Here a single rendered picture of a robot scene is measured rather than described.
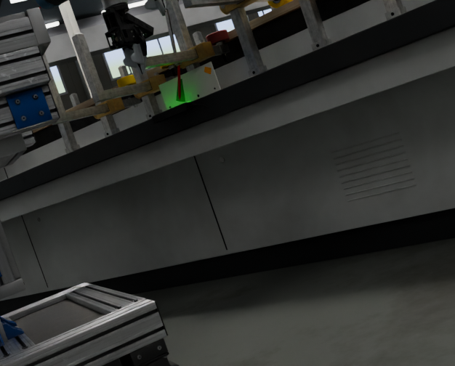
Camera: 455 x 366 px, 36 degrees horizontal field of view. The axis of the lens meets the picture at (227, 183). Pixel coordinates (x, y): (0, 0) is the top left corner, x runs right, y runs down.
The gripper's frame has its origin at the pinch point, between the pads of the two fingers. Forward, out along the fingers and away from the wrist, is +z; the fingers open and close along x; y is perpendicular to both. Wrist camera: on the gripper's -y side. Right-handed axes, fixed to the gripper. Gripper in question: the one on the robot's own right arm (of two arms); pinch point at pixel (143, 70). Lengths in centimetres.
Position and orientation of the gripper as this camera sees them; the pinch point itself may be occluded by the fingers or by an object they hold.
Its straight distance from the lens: 218.5
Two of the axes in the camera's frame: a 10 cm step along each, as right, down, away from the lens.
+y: -6.0, 2.5, -7.6
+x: 7.3, -2.2, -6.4
